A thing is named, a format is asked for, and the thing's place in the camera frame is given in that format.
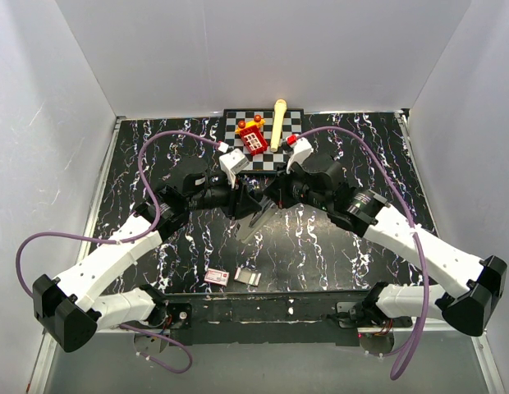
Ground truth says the purple cable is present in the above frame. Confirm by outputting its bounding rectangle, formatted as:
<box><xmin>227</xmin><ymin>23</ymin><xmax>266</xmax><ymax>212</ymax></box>
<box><xmin>297</xmin><ymin>126</ymin><xmax>428</xmax><ymax>381</ymax></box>
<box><xmin>15</xmin><ymin>130</ymin><xmax>229</xmax><ymax>374</ymax></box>

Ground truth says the yellow toy piece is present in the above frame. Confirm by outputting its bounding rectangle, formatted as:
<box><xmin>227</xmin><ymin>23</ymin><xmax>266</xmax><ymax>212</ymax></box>
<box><xmin>235</xmin><ymin>115</ymin><xmax>265</xmax><ymax>135</ymax></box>

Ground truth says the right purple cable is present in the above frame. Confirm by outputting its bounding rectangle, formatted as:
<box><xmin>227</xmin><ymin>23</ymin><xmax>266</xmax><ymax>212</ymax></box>
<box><xmin>297</xmin><ymin>126</ymin><xmax>428</xmax><ymax>381</ymax></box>

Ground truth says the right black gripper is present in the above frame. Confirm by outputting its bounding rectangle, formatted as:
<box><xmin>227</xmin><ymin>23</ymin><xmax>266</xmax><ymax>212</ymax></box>
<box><xmin>263</xmin><ymin>159</ymin><xmax>331</xmax><ymax>213</ymax></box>

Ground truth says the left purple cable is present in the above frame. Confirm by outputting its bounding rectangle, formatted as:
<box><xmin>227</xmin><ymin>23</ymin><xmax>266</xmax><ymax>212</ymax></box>
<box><xmin>15</xmin><ymin>130</ymin><xmax>229</xmax><ymax>374</ymax></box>

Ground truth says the black base frame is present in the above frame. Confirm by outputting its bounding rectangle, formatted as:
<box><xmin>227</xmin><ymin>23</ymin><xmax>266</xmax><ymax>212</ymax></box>
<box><xmin>118</xmin><ymin>282</ymin><xmax>415</xmax><ymax>348</ymax></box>

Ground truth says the red toy brick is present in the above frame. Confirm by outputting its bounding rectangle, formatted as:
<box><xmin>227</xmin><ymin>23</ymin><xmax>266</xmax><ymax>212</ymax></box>
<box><xmin>240</xmin><ymin>126</ymin><xmax>268</xmax><ymax>156</ymax></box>

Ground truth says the cream toy microphone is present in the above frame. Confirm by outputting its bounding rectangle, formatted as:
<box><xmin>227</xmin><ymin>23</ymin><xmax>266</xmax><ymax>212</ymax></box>
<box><xmin>270</xmin><ymin>98</ymin><xmax>287</xmax><ymax>153</ymax></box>

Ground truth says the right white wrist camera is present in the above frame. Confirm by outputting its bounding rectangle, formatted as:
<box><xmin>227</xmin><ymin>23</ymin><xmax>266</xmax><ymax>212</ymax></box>
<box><xmin>286</xmin><ymin>135</ymin><xmax>313</xmax><ymax>174</ymax></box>

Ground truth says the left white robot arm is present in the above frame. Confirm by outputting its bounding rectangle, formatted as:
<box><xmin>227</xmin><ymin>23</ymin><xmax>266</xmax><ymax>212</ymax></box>
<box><xmin>32</xmin><ymin>149</ymin><xmax>261</xmax><ymax>352</ymax></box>

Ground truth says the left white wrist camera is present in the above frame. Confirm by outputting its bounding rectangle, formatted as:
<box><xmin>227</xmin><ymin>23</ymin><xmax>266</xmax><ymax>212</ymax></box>
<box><xmin>218</xmin><ymin>142</ymin><xmax>250</xmax><ymax>188</ymax></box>

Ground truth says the grey metal stapler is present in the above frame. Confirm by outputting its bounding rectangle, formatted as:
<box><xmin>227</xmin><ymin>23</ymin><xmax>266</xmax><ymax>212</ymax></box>
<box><xmin>234</xmin><ymin>202</ymin><xmax>278</xmax><ymax>244</ymax></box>

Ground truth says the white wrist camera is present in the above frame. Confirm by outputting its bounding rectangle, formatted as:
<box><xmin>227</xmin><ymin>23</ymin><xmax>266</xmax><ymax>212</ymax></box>
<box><xmin>218</xmin><ymin>142</ymin><xmax>250</xmax><ymax>188</ymax></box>
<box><xmin>286</xmin><ymin>135</ymin><xmax>313</xmax><ymax>174</ymax></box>

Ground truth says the black white chessboard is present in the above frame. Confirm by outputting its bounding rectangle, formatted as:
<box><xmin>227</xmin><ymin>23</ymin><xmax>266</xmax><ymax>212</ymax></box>
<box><xmin>222</xmin><ymin>108</ymin><xmax>308</xmax><ymax>173</ymax></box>

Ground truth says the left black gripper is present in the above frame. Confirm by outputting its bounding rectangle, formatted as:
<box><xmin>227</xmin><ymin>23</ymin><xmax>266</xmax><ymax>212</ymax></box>
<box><xmin>186</xmin><ymin>169</ymin><xmax>263</xmax><ymax>220</ymax></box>

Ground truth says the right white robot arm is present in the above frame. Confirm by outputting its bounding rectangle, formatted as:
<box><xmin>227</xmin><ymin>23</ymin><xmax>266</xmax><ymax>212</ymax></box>
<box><xmin>264</xmin><ymin>154</ymin><xmax>507</xmax><ymax>337</ymax></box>

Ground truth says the red white staple box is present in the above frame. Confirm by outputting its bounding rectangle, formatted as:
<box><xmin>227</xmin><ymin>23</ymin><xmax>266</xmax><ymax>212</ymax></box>
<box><xmin>204</xmin><ymin>268</ymin><xmax>230</xmax><ymax>286</ymax></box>

